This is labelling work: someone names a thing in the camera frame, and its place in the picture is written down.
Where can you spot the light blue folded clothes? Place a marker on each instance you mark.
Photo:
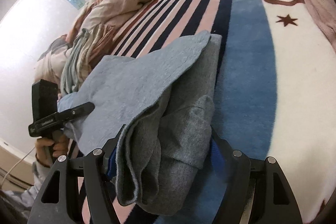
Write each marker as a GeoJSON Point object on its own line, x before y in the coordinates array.
{"type": "Point", "coordinates": [66, 102]}

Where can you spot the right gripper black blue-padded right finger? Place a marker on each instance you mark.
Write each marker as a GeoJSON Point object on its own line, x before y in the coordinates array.
{"type": "Point", "coordinates": [257, 190]}

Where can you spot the blue wall poster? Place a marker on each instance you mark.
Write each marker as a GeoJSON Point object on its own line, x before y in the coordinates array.
{"type": "Point", "coordinates": [78, 4]}

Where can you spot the beige crumpled duvet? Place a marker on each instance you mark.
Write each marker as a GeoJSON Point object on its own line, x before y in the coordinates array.
{"type": "Point", "coordinates": [106, 15]}

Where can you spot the person's left hand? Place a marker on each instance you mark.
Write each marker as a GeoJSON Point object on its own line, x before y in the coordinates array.
{"type": "Point", "coordinates": [46, 148]}

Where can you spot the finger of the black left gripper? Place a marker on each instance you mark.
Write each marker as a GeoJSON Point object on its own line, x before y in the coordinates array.
{"type": "Point", "coordinates": [78, 111]}

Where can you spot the grey-green striped garment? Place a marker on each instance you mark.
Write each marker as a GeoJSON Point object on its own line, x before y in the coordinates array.
{"type": "Point", "coordinates": [88, 49]}

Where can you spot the striped pink navy blanket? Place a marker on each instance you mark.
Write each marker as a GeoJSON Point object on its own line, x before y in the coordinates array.
{"type": "Point", "coordinates": [274, 92]}

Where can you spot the grey-blue fleece pants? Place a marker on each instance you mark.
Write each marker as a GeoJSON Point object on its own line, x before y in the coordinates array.
{"type": "Point", "coordinates": [160, 106]}

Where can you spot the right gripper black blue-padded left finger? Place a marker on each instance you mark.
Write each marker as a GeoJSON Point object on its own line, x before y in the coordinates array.
{"type": "Point", "coordinates": [71, 182]}

